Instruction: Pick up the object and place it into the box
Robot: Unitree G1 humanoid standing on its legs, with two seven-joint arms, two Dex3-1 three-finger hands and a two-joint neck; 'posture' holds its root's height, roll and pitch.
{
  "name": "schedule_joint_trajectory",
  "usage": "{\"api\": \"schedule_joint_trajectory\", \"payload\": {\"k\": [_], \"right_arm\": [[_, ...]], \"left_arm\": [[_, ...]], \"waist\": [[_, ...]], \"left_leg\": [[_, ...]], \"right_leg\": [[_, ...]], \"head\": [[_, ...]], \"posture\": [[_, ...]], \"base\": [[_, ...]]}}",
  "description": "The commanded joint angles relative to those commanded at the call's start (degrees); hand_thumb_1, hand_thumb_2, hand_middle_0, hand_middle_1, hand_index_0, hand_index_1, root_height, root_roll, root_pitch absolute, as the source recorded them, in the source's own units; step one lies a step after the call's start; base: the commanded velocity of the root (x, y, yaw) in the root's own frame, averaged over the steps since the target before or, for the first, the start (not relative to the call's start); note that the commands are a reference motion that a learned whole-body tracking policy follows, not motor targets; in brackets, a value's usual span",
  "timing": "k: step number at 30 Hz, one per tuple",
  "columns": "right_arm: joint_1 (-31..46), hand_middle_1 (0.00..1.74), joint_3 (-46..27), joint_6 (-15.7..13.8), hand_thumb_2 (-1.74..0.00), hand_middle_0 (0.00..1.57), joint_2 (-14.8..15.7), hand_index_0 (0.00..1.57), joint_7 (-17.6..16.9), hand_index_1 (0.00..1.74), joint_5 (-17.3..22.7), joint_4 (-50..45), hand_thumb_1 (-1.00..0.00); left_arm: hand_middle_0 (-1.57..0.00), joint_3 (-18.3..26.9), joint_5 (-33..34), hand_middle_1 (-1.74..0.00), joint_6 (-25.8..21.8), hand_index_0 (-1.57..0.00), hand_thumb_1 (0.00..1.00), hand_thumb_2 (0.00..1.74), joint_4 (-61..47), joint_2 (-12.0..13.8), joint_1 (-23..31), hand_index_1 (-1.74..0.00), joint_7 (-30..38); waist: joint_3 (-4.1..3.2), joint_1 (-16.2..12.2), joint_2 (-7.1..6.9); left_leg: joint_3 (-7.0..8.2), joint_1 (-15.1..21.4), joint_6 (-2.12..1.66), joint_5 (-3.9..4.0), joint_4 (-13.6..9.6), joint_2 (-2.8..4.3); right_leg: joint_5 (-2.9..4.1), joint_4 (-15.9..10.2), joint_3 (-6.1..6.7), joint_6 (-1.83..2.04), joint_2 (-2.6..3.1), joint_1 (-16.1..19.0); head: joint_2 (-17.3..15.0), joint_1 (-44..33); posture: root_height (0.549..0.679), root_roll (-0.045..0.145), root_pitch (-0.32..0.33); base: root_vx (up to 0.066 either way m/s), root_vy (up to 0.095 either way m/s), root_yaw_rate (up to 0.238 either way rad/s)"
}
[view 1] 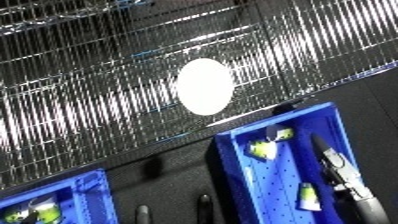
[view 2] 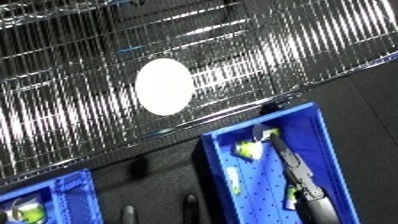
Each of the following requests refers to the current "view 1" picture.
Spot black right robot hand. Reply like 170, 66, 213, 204
307, 132, 374, 203

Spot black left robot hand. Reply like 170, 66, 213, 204
19, 211, 41, 224

